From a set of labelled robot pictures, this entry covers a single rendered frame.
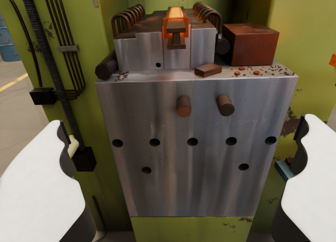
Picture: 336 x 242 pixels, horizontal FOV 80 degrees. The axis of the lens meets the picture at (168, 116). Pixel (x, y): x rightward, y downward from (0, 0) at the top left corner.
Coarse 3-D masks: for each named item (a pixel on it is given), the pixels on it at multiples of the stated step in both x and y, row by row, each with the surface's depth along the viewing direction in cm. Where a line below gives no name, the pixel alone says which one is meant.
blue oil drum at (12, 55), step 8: (0, 16) 350; (0, 24) 354; (0, 32) 360; (8, 32) 364; (0, 40) 366; (8, 40) 369; (0, 48) 375; (8, 48) 375; (8, 56) 382; (16, 56) 386
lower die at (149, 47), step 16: (144, 16) 69; (160, 16) 59; (192, 16) 54; (128, 32) 45; (144, 32) 39; (160, 32) 39; (192, 32) 39; (208, 32) 39; (128, 48) 41; (144, 48) 41; (160, 48) 40; (192, 48) 40; (208, 48) 40; (128, 64) 42; (144, 64) 42; (176, 64) 42; (192, 64) 42
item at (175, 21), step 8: (176, 8) 58; (176, 16) 43; (168, 24) 32; (176, 24) 31; (184, 24) 31; (168, 32) 29; (176, 32) 29; (184, 32) 37; (168, 40) 33; (176, 40) 30; (184, 40) 32; (168, 48) 30; (176, 48) 30; (184, 48) 30
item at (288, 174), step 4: (280, 160) 54; (284, 160) 54; (276, 164) 54; (280, 164) 53; (284, 164) 53; (276, 168) 54; (280, 168) 52; (284, 168) 52; (288, 168) 52; (280, 172) 52; (284, 172) 51; (288, 172) 50; (284, 176) 50; (288, 176) 49; (284, 180) 51
